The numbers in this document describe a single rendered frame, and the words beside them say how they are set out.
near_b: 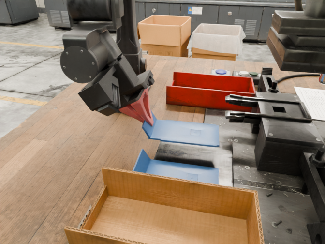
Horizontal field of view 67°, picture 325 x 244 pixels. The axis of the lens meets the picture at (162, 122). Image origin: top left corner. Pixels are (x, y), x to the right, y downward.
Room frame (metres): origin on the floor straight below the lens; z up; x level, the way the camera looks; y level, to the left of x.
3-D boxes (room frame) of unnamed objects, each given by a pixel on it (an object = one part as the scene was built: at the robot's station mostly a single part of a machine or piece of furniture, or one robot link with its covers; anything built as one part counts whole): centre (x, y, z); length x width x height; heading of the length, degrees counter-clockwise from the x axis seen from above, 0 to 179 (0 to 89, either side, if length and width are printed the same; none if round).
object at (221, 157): (0.38, -0.06, 0.91); 0.17 x 0.16 x 0.02; 168
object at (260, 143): (0.46, -0.26, 0.94); 0.20 x 0.10 x 0.07; 168
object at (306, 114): (0.47, -0.31, 0.98); 0.07 x 0.01 x 0.03; 168
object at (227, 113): (0.46, -0.17, 0.98); 0.07 x 0.02 x 0.01; 78
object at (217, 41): (2.91, -0.65, 0.40); 0.69 x 0.60 x 0.50; 163
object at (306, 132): (0.46, -0.26, 0.98); 0.20 x 0.10 x 0.01; 168
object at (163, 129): (0.43, -0.04, 0.97); 0.15 x 0.07 x 0.03; 80
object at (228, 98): (0.53, -0.19, 0.98); 0.07 x 0.02 x 0.01; 78
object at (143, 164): (0.34, -0.03, 0.93); 0.15 x 0.07 x 0.03; 79
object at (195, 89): (0.69, -0.15, 0.93); 0.25 x 0.12 x 0.06; 78
